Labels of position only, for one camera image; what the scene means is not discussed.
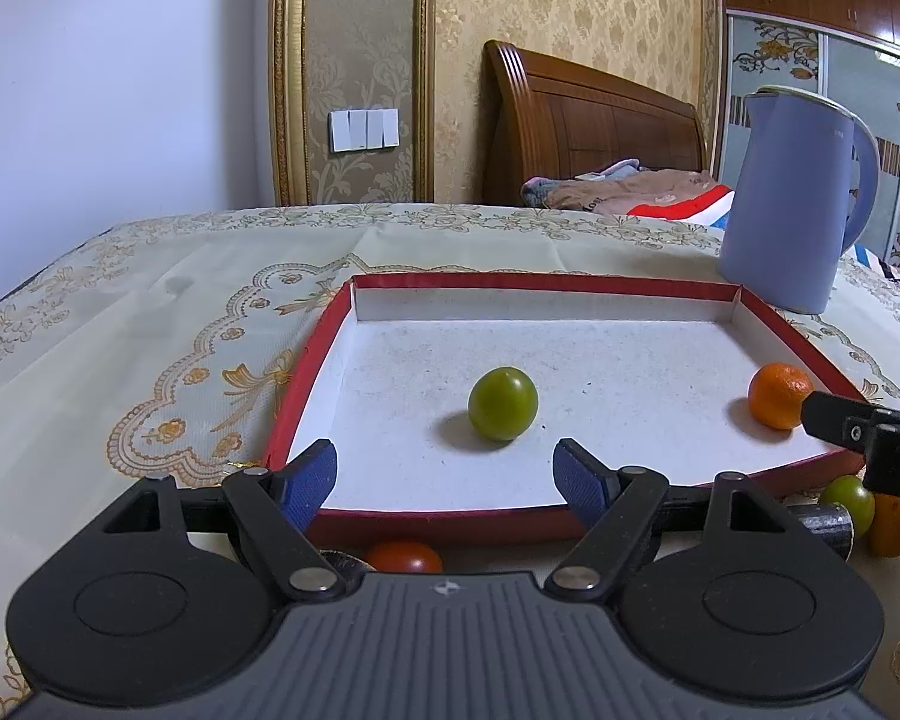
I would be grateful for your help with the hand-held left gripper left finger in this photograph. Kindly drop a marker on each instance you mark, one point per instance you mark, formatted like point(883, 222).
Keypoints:
point(307, 480)

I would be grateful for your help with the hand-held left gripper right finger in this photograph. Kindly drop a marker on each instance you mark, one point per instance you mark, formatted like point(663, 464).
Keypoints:
point(579, 484)

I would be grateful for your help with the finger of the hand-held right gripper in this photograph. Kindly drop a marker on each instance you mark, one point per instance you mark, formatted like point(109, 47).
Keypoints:
point(889, 450)

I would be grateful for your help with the green fruit with stem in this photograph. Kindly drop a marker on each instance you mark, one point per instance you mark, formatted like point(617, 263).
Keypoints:
point(849, 502)

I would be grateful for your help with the orange mandarin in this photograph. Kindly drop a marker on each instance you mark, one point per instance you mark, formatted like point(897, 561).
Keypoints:
point(776, 394)
point(898, 529)

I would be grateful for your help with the dark sugarcane piece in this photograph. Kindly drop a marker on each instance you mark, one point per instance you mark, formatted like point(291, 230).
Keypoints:
point(343, 564)
point(825, 531)

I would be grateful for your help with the smooth green plum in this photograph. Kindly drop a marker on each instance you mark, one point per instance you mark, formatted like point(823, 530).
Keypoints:
point(503, 405)

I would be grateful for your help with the red tomato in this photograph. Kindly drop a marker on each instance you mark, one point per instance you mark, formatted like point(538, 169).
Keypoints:
point(403, 557)

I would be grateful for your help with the red cardboard box tray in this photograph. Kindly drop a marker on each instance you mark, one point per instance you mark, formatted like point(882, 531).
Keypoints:
point(607, 360)

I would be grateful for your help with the blue electric kettle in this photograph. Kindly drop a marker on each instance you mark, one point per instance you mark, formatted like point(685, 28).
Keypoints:
point(784, 202)

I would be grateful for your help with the pile of clothes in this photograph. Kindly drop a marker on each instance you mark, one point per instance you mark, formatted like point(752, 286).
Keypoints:
point(630, 191)

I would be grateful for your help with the wooden bed headboard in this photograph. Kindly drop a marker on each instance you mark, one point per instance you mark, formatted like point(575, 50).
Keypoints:
point(585, 127)

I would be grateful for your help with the wardrobe with floral doors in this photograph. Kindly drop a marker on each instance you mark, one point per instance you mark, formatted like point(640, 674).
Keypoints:
point(832, 7)

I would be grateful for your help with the gold framed wallpaper panel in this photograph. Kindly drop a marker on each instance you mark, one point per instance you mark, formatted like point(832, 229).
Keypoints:
point(360, 30)

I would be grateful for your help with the white wall switch panel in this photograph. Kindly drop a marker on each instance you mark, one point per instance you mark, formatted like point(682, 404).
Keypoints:
point(364, 130)

